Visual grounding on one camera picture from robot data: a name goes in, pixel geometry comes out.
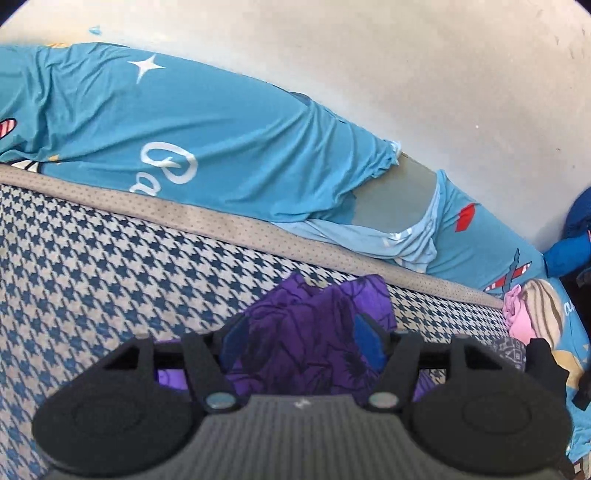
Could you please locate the purple floral shirt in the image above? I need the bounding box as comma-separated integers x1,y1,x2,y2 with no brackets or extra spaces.
154,272,444,402

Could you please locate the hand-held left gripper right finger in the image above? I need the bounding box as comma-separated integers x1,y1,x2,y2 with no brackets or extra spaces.
353,314,506,411

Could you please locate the beige striped cloth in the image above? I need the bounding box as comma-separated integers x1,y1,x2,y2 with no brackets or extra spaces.
519,278,565,344

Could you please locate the grey headboard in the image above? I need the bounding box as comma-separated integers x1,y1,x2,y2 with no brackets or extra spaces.
351,152,439,232

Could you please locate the grey patterned cloth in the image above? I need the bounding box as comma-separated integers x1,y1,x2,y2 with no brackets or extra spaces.
489,336,529,370

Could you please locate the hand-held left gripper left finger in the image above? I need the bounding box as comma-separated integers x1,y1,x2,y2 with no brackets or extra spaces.
99,316,252,414

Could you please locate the pink cloth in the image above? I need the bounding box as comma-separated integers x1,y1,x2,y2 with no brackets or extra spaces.
502,284,536,342

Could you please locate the light blue cloth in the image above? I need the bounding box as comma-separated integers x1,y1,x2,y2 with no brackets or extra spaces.
272,182,451,273

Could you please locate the houndstooth bed blanket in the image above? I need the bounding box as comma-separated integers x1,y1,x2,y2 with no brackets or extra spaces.
0,164,527,480

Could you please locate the blue jacket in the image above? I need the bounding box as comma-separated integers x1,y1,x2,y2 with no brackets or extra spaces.
542,187,591,278

